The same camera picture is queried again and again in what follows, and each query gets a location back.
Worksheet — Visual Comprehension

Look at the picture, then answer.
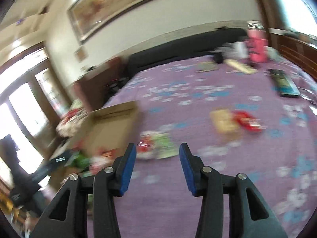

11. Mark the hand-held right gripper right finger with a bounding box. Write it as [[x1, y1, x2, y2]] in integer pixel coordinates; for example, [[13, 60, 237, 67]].
[[179, 142, 289, 238]]

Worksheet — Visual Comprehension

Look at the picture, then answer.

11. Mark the framed wall painting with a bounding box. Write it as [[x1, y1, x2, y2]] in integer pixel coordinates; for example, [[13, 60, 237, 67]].
[[67, 0, 172, 42]]

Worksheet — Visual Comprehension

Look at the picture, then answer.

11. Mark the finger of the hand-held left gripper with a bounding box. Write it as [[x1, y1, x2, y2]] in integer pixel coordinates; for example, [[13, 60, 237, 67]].
[[37, 154, 77, 181]]

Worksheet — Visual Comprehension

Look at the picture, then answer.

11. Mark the small red snack packet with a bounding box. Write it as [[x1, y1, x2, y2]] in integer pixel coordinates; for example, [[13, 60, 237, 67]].
[[136, 134, 156, 160]]

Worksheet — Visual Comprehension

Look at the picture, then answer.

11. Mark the pink bottle with knit sleeve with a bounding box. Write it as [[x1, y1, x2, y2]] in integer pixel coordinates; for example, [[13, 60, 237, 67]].
[[246, 28, 269, 63]]

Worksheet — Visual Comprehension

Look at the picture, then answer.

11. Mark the brown armchair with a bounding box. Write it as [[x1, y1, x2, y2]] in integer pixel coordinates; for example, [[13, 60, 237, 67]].
[[73, 57, 129, 112]]

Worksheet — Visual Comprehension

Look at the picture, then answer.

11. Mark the cardboard box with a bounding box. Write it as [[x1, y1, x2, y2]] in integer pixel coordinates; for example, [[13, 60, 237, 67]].
[[48, 101, 144, 191]]

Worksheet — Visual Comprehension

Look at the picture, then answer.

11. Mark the black sofa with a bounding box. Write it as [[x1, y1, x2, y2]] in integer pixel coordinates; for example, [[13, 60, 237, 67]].
[[127, 28, 249, 76]]

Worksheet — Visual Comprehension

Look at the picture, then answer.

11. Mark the cream-coloured tube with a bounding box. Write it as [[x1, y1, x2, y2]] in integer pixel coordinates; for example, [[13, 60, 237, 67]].
[[226, 59, 258, 75]]

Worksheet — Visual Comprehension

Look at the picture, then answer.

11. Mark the tan snack packet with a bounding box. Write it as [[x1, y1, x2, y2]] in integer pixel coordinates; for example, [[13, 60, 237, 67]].
[[210, 108, 242, 135]]

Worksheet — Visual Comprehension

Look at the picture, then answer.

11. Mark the wooden glass door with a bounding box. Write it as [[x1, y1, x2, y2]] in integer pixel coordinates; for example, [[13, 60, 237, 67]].
[[0, 41, 75, 174]]

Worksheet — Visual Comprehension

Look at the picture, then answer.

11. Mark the pale green cup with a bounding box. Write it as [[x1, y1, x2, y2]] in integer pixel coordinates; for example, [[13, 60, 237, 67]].
[[266, 47, 280, 60]]

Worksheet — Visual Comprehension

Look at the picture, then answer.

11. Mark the black smartphone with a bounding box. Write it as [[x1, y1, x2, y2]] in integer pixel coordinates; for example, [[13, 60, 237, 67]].
[[269, 69, 301, 98]]

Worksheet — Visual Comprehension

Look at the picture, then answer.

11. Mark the red and white snack packet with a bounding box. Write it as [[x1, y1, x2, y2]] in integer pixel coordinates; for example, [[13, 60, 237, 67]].
[[231, 110, 264, 132]]

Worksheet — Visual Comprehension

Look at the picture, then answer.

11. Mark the green and white snack packet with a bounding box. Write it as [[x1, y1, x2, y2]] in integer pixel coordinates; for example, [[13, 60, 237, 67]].
[[155, 132, 177, 159]]

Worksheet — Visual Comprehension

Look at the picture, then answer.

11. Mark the green booklet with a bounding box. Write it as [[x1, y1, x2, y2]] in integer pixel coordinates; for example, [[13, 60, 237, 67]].
[[196, 62, 218, 73]]

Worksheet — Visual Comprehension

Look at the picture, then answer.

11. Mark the white plastic jar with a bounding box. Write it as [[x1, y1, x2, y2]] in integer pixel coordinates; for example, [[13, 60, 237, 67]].
[[231, 41, 248, 57]]

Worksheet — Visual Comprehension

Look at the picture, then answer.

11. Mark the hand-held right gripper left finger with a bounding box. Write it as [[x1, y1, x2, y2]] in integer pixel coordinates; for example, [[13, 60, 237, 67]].
[[30, 142, 137, 238]]

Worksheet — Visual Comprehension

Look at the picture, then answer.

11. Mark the purple floral tablecloth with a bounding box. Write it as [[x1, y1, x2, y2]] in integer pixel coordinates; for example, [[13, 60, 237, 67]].
[[82, 55, 317, 238]]

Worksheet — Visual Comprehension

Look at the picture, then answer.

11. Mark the pile of assorted snack packets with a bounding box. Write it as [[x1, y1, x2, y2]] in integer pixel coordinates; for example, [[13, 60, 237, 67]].
[[66, 146, 119, 176]]

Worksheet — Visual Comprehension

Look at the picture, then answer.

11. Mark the window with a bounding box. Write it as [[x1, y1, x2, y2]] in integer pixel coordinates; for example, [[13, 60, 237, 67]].
[[267, 0, 317, 45]]

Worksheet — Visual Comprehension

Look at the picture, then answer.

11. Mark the small wall plaque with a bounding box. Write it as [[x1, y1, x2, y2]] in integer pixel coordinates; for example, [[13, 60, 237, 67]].
[[74, 47, 88, 62]]

